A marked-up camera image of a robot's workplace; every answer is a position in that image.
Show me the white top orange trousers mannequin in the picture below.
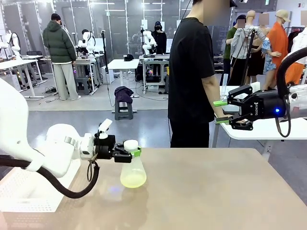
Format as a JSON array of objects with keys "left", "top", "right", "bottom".
[{"left": 285, "top": 11, "right": 307, "bottom": 86}]

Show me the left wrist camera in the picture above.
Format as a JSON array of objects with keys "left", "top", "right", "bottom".
[{"left": 96, "top": 118, "right": 113, "bottom": 140}]

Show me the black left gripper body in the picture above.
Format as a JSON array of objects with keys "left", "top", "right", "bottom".
[{"left": 93, "top": 135, "right": 117, "bottom": 161}]

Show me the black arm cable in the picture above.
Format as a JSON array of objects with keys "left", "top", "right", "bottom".
[
  {"left": 275, "top": 46, "right": 307, "bottom": 138},
  {"left": 0, "top": 155, "right": 100, "bottom": 199}
]

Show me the black tripod stand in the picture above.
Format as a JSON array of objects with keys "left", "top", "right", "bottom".
[{"left": 239, "top": 26, "right": 259, "bottom": 86}]

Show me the white perforated plastic basket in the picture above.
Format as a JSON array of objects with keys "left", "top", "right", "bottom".
[{"left": 0, "top": 159, "right": 82, "bottom": 213}]

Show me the black dress mannequin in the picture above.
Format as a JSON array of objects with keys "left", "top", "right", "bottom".
[{"left": 247, "top": 13, "right": 271, "bottom": 84}]

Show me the small grey step stool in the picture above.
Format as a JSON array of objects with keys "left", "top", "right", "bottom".
[{"left": 75, "top": 76, "right": 91, "bottom": 96}]

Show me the masked person in black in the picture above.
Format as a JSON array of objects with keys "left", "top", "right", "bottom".
[{"left": 153, "top": 21, "right": 168, "bottom": 55}]

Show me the grey hoodie mannequin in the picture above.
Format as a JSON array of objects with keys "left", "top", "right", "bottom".
[{"left": 230, "top": 10, "right": 266, "bottom": 87}]

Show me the dark cloth bundle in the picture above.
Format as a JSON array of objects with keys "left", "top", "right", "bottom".
[{"left": 114, "top": 86, "right": 134, "bottom": 104}]

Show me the orange robe mannequin with hat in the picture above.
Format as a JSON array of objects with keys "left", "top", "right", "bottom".
[{"left": 260, "top": 9, "right": 292, "bottom": 91}]

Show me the person's right forearm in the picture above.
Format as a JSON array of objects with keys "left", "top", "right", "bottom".
[{"left": 201, "top": 76, "right": 225, "bottom": 118}]

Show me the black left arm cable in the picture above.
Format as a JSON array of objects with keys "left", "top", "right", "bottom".
[{"left": 0, "top": 155, "right": 100, "bottom": 199}]

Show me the white round flask cap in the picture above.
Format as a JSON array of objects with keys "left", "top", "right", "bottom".
[{"left": 123, "top": 139, "right": 139, "bottom": 153}]

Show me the black office chair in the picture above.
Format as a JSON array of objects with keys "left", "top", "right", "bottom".
[{"left": 26, "top": 50, "right": 47, "bottom": 72}]

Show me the black camera pole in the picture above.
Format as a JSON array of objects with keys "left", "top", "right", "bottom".
[{"left": 100, "top": 30, "right": 110, "bottom": 85}]

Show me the long white desk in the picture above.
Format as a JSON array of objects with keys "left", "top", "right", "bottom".
[{"left": 0, "top": 59, "right": 45, "bottom": 99}]

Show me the translucent conical flask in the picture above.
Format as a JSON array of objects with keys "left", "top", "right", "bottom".
[{"left": 120, "top": 148, "right": 147, "bottom": 189}]

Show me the grey plastic stool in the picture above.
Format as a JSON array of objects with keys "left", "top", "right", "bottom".
[{"left": 114, "top": 97, "right": 134, "bottom": 121}]

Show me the person in green shirt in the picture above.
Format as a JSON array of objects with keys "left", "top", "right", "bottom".
[{"left": 224, "top": 14, "right": 247, "bottom": 84}]

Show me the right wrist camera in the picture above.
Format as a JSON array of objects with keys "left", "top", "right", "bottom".
[{"left": 248, "top": 81, "right": 261, "bottom": 92}]

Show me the small white desk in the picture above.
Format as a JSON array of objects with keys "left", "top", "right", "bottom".
[{"left": 107, "top": 58, "right": 141, "bottom": 99}]

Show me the person in black t-shirt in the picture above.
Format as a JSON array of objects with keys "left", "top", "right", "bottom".
[{"left": 167, "top": 0, "right": 238, "bottom": 149}]

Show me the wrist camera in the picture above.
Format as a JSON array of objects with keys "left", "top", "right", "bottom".
[
  {"left": 248, "top": 81, "right": 261, "bottom": 92},
  {"left": 96, "top": 118, "right": 113, "bottom": 140}
]

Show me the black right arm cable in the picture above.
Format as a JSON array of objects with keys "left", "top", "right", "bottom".
[{"left": 275, "top": 46, "right": 307, "bottom": 138}]

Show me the white side table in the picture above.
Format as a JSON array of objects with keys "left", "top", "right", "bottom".
[{"left": 210, "top": 85, "right": 307, "bottom": 154}]

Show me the person in green jacket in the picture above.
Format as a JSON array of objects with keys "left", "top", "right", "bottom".
[{"left": 42, "top": 13, "right": 83, "bottom": 102}]

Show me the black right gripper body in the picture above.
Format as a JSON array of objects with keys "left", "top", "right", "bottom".
[{"left": 240, "top": 89, "right": 288, "bottom": 121}]

